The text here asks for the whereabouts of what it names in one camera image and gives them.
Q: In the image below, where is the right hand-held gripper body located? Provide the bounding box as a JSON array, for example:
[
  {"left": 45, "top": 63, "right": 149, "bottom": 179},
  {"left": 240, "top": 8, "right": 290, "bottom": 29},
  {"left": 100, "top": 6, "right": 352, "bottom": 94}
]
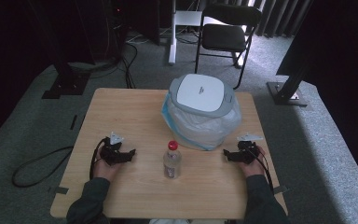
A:
[{"left": 236, "top": 133, "right": 264, "bottom": 165}]

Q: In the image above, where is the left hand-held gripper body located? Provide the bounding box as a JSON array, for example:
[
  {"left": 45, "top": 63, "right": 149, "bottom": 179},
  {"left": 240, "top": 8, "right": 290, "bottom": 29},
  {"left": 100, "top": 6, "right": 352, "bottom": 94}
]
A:
[{"left": 100, "top": 131, "right": 126, "bottom": 166}]

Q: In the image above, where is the clear bottle with red cap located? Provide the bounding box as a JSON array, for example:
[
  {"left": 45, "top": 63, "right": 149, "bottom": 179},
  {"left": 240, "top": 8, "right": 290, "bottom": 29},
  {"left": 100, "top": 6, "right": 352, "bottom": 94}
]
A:
[{"left": 162, "top": 140, "right": 183, "bottom": 180}]

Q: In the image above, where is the grey lidded trash bin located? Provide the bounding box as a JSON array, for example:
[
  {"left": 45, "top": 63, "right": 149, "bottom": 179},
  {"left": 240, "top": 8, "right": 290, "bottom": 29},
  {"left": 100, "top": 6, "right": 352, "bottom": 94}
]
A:
[{"left": 160, "top": 73, "right": 243, "bottom": 152}]

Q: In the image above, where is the person's right hand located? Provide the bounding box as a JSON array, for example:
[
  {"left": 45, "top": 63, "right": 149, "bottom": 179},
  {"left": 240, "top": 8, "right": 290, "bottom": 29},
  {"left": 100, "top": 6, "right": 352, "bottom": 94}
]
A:
[{"left": 240, "top": 146, "right": 267, "bottom": 178}]

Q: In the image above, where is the person's left hand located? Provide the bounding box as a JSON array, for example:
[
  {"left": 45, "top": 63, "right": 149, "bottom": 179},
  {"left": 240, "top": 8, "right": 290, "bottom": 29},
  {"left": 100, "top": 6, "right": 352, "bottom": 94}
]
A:
[{"left": 92, "top": 146, "right": 123, "bottom": 182}]

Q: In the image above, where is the black metal stand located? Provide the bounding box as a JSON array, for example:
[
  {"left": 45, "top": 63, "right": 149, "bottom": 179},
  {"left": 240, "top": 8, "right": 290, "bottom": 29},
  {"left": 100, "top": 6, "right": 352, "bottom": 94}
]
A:
[
  {"left": 27, "top": 0, "right": 91, "bottom": 100},
  {"left": 266, "top": 60, "right": 310, "bottom": 107}
]

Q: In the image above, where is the black folding chair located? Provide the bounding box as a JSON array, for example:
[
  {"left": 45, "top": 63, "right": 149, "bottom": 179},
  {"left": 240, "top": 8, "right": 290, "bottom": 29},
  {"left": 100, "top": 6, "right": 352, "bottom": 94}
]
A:
[{"left": 194, "top": 3, "right": 263, "bottom": 91}]

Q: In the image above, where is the white desk leg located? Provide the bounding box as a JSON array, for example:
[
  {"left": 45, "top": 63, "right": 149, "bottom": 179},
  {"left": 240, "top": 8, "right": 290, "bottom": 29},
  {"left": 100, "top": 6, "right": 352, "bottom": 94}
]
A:
[{"left": 167, "top": 0, "right": 203, "bottom": 66}]

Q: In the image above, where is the grey curtain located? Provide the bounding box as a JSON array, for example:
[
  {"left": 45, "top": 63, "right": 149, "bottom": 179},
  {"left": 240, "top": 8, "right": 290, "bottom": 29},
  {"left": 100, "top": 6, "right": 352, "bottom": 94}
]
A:
[{"left": 254, "top": 0, "right": 297, "bottom": 39}]

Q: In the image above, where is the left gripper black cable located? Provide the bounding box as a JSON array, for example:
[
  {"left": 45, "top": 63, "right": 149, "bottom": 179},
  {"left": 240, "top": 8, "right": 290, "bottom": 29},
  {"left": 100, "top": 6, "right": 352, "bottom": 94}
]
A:
[{"left": 89, "top": 137, "right": 107, "bottom": 180}]

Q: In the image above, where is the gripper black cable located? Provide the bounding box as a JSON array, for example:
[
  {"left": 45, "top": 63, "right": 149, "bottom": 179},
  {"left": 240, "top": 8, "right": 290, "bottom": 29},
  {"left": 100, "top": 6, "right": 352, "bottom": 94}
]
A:
[
  {"left": 89, "top": 137, "right": 107, "bottom": 180},
  {"left": 247, "top": 148, "right": 275, "bottom": 194}
]

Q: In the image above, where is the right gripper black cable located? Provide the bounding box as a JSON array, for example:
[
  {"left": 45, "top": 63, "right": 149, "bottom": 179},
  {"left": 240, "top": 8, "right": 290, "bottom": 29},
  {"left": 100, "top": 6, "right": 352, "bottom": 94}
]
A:
[{"left": 247, "top": 148, "right": 275, "bottom": 194}]

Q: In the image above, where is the bundle of black floor cables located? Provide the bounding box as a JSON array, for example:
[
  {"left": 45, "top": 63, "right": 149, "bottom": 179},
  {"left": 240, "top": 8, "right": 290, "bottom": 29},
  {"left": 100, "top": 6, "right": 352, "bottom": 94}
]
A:
[{"left": 117, "top": 40, "right": 139, "bottom": 90}]

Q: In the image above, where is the black floor cable loop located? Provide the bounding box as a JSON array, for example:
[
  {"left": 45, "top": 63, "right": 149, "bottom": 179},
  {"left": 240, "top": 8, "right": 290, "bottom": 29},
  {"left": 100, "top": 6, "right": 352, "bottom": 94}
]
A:
[{"left": 11, "top": 145, "right": 75, "bottom": 189}]

